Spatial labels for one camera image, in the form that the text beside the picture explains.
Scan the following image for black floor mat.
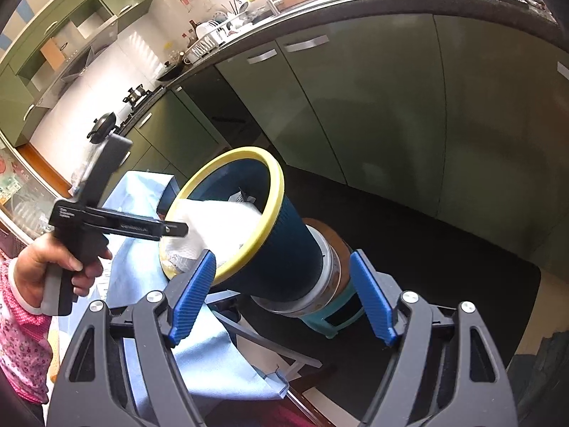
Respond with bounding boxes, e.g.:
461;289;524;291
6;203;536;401
249;160;542;412

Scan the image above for dark blue yellow-rimmed trash bin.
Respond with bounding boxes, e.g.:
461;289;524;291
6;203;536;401
160;146;344;318

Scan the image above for blue star tablecloth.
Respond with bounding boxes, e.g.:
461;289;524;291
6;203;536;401
103;170;291;415

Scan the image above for black wok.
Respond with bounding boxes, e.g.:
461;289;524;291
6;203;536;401
86;111;119;142

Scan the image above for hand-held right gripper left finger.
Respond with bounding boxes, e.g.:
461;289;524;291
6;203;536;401
47;249;218;427

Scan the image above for white dish rack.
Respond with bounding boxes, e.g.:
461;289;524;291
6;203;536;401
184;17;233;61

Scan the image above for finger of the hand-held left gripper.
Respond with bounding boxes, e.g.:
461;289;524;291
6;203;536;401
159;220;190;239

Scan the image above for glass door cabinet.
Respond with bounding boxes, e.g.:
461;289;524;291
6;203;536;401
0;144;77;234

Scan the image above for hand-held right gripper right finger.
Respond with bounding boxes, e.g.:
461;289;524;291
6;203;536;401
350;250;519;427

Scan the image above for person's left forearm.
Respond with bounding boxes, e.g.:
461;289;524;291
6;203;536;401
0;255;55;406

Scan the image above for steel range hood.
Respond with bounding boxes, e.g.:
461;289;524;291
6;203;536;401
59;21;119;84

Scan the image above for person's left hand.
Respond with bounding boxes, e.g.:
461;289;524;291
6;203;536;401
15;230;115;309

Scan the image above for teal plastic stool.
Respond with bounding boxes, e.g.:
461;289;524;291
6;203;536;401
296;218;372;339

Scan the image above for dark cloth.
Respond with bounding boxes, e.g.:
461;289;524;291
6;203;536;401
506;333;569;427

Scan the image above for green kitchen wall cabinets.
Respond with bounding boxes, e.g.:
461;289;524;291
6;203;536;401
0;0;156;148

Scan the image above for green kitchen base cabinets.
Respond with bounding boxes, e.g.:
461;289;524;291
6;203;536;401
119;12;569;242

